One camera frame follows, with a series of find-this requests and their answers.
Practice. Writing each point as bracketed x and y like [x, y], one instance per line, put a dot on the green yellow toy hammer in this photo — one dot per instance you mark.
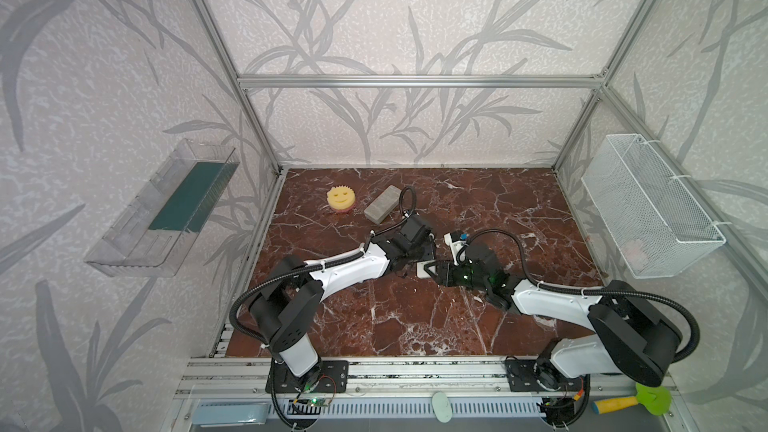
[656, 401]

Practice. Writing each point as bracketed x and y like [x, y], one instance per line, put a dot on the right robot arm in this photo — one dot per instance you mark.
[633, 333]

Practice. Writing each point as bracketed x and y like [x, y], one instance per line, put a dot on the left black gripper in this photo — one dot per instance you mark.
[424, 252]

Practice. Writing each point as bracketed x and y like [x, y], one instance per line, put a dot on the pale green oval knob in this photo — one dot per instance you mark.
[442, 407]

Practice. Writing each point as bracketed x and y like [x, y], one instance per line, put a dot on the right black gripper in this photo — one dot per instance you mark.
[444, 273]

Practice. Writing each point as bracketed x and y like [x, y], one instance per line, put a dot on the grey stone block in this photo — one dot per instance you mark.
[382, 206]

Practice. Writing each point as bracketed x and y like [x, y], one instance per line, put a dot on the clear plastic wall shelf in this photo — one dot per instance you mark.
[154, 234]

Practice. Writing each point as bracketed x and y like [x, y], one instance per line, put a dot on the yellow smiley sponge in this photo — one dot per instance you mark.
[341, 198]

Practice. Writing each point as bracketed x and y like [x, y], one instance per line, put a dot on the white remote with batteries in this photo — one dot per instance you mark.
[424, 269]

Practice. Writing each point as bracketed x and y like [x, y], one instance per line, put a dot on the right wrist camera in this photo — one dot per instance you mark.
[455, 241]

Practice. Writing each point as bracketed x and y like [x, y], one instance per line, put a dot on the white wire mesh basket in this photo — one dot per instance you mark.
[658, 226]

